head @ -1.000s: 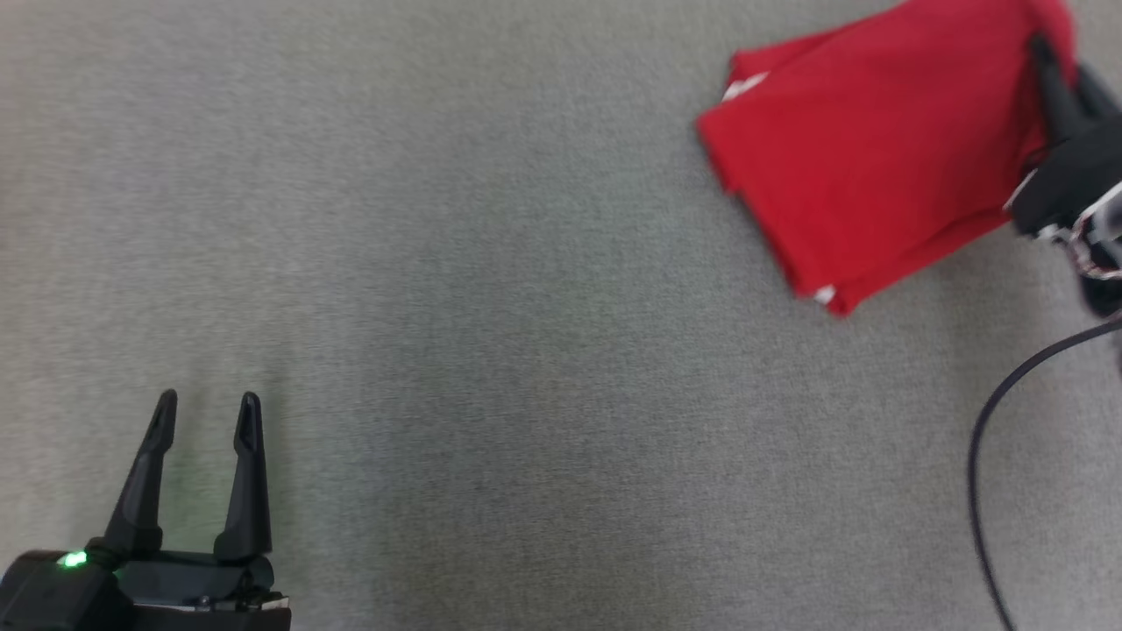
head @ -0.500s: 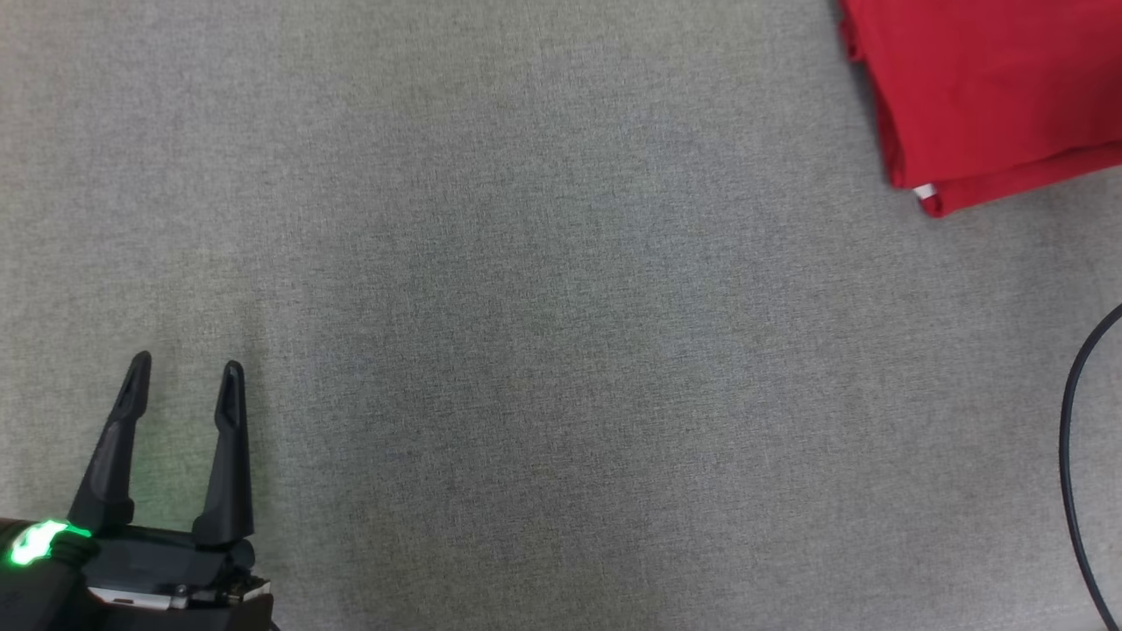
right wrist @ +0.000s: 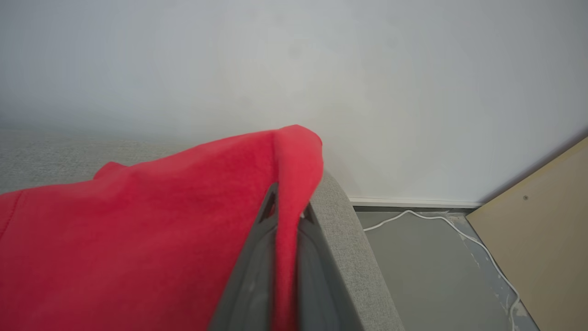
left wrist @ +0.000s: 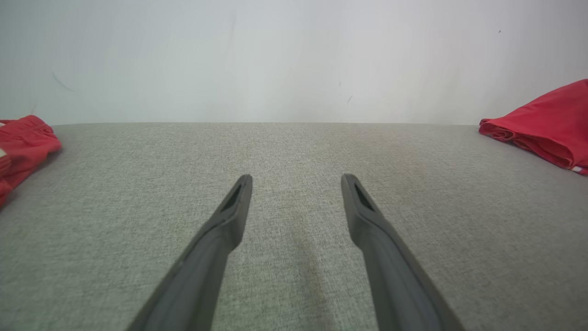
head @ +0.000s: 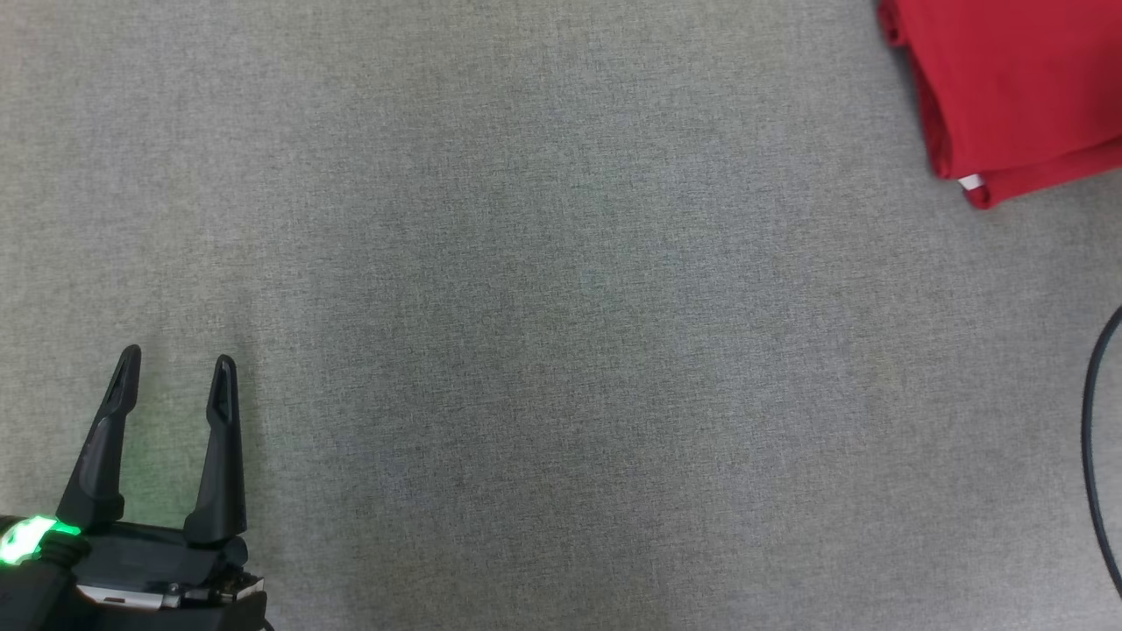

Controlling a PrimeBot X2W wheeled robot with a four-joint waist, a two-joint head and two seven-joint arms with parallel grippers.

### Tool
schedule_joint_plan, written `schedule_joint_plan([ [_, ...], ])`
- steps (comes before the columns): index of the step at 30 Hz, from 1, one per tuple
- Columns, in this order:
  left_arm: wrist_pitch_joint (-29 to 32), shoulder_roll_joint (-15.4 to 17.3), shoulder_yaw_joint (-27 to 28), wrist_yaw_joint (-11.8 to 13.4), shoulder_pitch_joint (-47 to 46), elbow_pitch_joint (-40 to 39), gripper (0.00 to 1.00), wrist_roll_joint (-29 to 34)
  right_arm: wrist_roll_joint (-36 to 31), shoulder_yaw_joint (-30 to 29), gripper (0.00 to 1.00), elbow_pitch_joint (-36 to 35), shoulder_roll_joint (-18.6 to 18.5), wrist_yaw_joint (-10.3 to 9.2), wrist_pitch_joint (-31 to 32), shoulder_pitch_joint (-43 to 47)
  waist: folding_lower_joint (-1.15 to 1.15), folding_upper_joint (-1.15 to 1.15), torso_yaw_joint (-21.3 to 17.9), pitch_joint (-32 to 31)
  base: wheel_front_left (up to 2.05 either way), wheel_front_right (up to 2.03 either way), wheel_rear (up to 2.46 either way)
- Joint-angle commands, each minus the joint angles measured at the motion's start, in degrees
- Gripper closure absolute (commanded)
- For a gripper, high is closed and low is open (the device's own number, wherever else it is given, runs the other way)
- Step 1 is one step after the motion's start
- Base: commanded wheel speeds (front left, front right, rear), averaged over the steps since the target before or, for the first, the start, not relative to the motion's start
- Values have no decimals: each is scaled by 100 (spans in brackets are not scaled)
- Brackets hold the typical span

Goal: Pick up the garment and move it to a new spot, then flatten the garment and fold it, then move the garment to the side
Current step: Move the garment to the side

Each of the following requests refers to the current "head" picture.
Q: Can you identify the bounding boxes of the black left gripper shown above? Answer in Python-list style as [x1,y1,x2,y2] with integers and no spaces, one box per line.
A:
[0,344,267,631]

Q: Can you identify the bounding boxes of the red white striped jersey garment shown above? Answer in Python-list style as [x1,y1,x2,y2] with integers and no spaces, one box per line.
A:
[877,0,1122,210]

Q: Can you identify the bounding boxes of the grey fabric sofa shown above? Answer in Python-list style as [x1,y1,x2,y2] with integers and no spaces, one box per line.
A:
[0,0,1122,631]

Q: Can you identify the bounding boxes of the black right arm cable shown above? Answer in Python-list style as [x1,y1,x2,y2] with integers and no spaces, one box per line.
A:
[1081,304,1122,599]

